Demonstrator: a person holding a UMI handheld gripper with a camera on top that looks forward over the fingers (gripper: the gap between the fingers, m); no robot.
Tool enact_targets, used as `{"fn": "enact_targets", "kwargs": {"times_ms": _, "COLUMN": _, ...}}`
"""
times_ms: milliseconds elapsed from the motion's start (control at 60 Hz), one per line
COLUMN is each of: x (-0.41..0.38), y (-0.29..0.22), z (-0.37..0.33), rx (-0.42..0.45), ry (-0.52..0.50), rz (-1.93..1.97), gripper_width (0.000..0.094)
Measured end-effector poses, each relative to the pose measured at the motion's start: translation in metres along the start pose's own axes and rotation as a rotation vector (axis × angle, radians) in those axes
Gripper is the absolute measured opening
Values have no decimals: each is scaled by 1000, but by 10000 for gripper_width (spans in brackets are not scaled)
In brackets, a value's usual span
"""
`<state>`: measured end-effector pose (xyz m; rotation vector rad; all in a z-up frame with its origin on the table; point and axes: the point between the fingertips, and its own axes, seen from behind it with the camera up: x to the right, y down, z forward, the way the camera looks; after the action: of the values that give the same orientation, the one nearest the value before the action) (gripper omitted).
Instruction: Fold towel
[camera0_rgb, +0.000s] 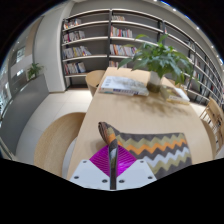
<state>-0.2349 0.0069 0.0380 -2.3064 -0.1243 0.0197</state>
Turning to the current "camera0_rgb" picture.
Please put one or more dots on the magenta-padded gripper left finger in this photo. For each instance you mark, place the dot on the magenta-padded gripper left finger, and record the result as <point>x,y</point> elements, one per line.
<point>87,173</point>

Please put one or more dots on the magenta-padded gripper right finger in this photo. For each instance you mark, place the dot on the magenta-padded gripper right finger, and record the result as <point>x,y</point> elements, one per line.
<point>136,174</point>

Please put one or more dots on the zigzag-patterned towel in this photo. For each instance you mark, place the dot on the zigzag-patterned towel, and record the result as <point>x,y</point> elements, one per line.
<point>156,146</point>

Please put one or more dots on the green-covered book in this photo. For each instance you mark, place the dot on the green-covered book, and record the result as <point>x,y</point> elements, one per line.
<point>175,95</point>

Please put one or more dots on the slatted wooden chair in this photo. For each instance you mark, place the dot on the slatted wooden chair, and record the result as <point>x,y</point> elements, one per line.
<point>213,111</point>

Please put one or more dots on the small background potted plant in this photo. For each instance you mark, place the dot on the small background potted plant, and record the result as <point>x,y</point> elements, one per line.
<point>34,70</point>

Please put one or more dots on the green potted plant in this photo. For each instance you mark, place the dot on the green potted plant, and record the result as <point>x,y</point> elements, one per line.
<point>160,60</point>

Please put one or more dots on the tall grey bookshelf unit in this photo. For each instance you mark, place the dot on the tall grey bookshelf unit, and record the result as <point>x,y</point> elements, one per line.
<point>93,43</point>

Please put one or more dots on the ceiling lights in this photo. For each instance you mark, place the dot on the ceiling lights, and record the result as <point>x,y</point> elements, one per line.
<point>196,27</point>

